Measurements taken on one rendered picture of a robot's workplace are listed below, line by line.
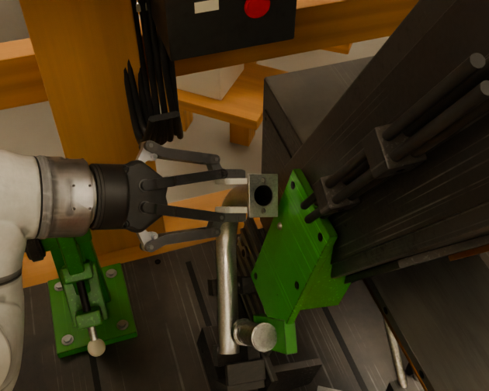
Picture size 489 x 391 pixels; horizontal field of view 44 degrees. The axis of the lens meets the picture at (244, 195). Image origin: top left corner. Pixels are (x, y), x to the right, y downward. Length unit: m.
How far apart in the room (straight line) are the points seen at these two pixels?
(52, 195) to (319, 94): 0.45
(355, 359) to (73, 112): 0.59
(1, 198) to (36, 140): 2.23
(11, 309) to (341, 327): 0.58
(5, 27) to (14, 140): 0.96
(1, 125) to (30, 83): 1.97
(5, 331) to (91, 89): 0.41
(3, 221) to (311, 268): 0.34
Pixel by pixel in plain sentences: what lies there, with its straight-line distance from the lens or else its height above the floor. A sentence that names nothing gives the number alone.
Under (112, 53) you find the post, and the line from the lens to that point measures 0.90.
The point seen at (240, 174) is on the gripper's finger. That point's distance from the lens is 0.77.
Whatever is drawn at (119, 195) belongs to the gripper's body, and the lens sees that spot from 0.68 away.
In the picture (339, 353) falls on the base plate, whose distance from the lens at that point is 1.04.
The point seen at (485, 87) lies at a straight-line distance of 0.36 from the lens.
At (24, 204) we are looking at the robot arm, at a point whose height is 1.35.
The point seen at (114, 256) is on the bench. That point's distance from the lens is 1.18.
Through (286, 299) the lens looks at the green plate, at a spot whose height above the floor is 1.14.
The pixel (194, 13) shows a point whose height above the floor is 1.41.
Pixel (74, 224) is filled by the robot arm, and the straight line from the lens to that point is 0.67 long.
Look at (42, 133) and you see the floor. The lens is 2.89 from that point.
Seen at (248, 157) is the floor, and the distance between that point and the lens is 2.62.
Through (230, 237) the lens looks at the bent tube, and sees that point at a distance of 0.89.
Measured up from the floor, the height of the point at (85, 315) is 1.00.
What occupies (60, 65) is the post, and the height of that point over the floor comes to 1.31.
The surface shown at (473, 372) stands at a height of 1.13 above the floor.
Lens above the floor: 1.80
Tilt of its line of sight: 47 degrees down
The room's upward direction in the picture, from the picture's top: straight up
